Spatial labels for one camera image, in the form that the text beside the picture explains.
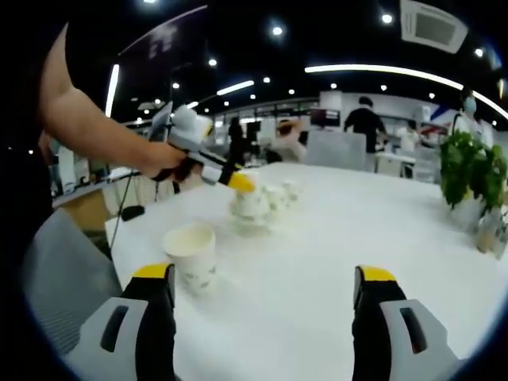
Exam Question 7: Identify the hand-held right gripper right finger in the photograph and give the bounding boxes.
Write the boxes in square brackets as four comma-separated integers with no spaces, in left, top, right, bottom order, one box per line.
[351,264,469,381]

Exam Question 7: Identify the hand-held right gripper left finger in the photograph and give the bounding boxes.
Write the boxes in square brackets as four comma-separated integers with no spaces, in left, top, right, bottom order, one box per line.
[65,261,178,381]

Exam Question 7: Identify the green-print paper cup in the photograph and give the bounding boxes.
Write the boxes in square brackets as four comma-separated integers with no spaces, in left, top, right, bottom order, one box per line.
[161,221,218,298]
[229,184,275,229]

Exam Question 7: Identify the pile of paper cups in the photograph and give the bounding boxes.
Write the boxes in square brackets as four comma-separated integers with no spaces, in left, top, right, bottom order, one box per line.
[229,169,302,238]

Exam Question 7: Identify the person's left hand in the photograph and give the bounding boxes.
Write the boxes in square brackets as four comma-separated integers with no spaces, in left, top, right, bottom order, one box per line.
[137,144,187,179]

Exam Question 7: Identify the grey mesh office chair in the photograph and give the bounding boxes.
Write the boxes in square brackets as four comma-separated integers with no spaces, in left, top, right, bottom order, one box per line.
[21,209,123,354]

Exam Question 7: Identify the dark hanging banner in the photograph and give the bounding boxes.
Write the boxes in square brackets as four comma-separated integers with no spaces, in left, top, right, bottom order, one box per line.
[118,4,210,104]

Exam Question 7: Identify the small black device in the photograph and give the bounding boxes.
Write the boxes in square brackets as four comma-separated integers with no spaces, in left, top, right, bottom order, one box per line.
[121,205,144,222]

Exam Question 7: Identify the white table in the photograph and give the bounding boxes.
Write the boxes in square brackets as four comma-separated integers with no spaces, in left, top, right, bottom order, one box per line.
[105,160,508,381]

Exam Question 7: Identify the grey desk partition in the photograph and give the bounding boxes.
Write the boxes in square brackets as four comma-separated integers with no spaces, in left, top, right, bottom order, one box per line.
[307,130,367,172]

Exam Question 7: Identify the dark red screen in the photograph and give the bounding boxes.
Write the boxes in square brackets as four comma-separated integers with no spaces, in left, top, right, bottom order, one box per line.
[310,109,341,128]

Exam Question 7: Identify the round ceiling downlights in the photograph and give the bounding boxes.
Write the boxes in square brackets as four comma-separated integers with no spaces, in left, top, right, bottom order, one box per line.
[142,0,485,110]

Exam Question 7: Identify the small brown jar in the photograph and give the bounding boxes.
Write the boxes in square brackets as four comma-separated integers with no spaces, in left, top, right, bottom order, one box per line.
[475,221,497,254]

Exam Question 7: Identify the long curved light strip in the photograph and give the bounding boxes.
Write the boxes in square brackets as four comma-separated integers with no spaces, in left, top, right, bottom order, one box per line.
[304,63,508,120]

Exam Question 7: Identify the green potted plant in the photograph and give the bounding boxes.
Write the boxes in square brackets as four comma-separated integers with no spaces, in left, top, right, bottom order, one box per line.
[438,129,508,233]

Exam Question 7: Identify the red blue striped banner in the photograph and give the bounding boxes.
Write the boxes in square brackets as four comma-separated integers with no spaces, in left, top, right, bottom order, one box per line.
[422,103,453,132]

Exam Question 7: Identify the white ceiling air vent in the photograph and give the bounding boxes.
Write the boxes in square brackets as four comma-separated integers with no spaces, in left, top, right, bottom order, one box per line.
[398,0,469,55]

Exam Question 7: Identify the thin black cable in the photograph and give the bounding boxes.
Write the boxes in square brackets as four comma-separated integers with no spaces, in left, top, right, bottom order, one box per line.
[107,172,134,249]

